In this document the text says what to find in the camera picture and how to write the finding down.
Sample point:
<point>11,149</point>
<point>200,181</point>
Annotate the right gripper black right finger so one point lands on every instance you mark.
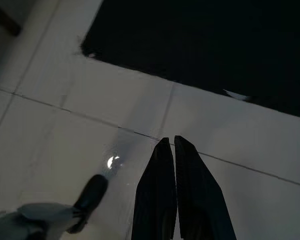
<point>200,200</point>

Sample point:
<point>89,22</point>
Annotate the large black floor mat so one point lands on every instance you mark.
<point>202,37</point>

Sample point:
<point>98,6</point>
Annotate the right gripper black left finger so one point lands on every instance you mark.
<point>156,195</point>

